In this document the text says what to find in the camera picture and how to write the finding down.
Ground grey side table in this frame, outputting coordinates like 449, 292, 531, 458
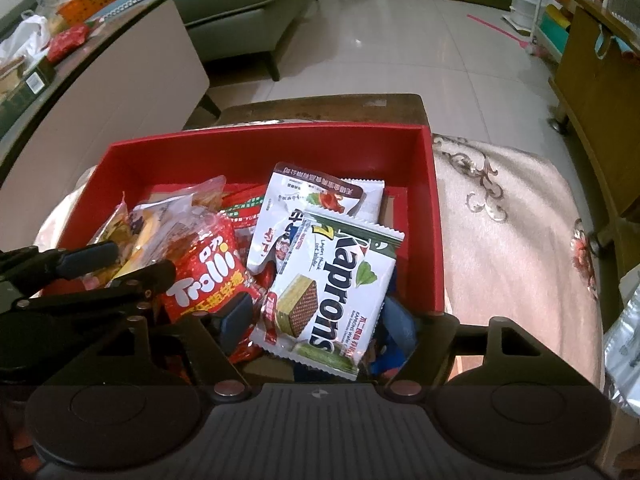
0, 0, 223, 201

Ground dark green box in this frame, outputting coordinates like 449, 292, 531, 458
0, 57, 56, 121

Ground wooden cabinet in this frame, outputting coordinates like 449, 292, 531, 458
547, 0, 640, 221

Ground green wafer packet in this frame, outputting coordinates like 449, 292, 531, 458
249, 205, 405, 380

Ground grey-green sofa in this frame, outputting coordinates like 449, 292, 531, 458
170, 0, 321, 81

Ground red foil bag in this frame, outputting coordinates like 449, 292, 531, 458
47, 25, 91, 63

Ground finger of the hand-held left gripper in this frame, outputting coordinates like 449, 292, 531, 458
0, 241, 120, 286
15, 261, 177, 323

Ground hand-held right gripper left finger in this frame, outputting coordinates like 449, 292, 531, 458
45, 294, 256, 403

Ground red cardboard box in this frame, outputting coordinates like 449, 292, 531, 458
42, 122, 446, 321

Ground white plastic drawers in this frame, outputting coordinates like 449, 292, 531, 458
510, 0, 543, 33

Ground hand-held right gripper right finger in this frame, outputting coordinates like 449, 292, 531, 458
382, 300, 591, 401

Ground red candy bag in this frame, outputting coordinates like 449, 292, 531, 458
160, 212, 261, 326

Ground white date snack packet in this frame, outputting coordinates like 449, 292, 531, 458
246, 162, 386, 273

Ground silver foil bag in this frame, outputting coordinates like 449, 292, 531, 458
602, 285, 640, 406

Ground teal storage box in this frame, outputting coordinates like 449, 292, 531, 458
537, 5, 571, 61

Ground pink stick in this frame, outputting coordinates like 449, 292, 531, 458
467, 14, 533, 51

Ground white plastic bag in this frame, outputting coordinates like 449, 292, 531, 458
0, 15, 51, 68

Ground yellow cake packet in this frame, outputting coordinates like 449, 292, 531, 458
125, 187, 211, 271

